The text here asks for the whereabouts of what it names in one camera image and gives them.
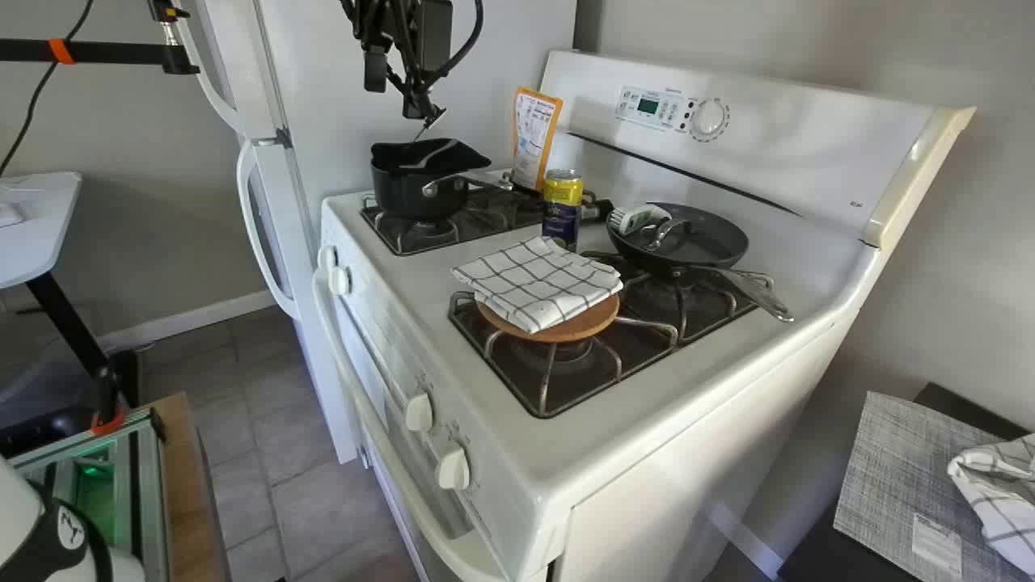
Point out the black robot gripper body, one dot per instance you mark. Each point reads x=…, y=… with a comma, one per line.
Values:
x=404, y=25

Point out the black cooking pot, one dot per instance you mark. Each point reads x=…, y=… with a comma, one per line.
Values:
x=415, y=194

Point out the white refrigerator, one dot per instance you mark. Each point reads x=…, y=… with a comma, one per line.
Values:
x=312, y=98

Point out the orange white paper packet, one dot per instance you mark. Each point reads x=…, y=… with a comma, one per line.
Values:
x=536, y=133

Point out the dark jar yellow lid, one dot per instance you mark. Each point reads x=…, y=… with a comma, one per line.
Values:
x=560, y=209

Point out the white stove knob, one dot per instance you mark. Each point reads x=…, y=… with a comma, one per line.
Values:
x=336, y=280
x=454, y=467
x=417, y=413

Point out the white black checkered dish towel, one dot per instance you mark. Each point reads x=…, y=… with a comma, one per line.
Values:
x=536, y=281

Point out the wooden bowl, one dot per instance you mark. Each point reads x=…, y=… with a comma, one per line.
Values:
x=576, y=324

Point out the black bar with orange tape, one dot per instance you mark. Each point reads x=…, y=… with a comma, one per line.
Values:
x=97, y=53

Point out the white folding table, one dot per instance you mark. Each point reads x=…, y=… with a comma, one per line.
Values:
x=35, y=221

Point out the white gas stove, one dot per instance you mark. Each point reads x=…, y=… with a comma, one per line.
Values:
x=689, y=432

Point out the wooden crate with glass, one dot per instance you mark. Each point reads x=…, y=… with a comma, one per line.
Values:
x=178, y=486

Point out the white black rounded device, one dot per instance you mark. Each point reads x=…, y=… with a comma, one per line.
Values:
x=48, y=537

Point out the black side table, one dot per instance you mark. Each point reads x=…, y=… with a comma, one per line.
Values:
x=949, y=406

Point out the grey grid pattern mat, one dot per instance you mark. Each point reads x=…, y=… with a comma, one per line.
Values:
x=895, y=486

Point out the white black checkered cloth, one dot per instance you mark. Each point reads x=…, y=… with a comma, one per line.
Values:
x=1005, y=486

